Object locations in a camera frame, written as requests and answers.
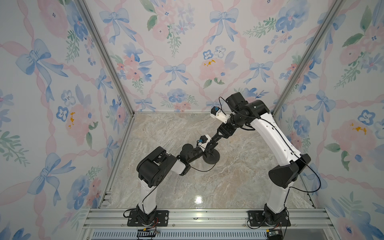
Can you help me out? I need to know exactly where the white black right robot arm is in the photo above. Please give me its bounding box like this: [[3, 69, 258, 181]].
[[205, 93, 311, 226]]

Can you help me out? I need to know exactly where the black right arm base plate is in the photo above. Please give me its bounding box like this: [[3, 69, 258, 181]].
[[247, 210, 291, 228]]

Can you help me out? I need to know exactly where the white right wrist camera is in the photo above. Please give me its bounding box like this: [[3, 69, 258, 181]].
[[210, 106, 231, 124]]

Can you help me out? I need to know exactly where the aluminium corner post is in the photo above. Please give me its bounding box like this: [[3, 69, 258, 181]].
[[272, 0, 345, 117], [74, 0, 135, 118]]

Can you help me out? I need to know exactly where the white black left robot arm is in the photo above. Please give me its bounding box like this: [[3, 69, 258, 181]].
[[136, 141, 220, 226]]

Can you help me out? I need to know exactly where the aluminium right corner post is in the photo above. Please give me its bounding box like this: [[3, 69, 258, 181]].
[[272, 0, 345, 117]]

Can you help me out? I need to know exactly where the black round microphone stand base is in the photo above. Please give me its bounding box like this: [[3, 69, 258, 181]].
[[203, 149, 220, 165]]

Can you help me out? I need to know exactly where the aluminium left corner post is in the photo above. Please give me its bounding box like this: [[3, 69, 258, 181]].
[[74, 0, 135, 118]]

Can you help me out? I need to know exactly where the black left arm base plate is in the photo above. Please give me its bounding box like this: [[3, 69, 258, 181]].
[[127, 210, 170, 227]]

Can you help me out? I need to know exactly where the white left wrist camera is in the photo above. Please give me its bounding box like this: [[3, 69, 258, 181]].
[[197, 135, 211, 152]]

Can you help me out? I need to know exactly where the aluminium mounting rail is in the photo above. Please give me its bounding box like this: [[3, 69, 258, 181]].
[[79, 209, 340, 240]]

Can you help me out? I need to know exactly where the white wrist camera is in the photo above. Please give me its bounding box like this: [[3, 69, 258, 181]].
[[197, 135, 211, 152], [210, 106, 231, 124]]

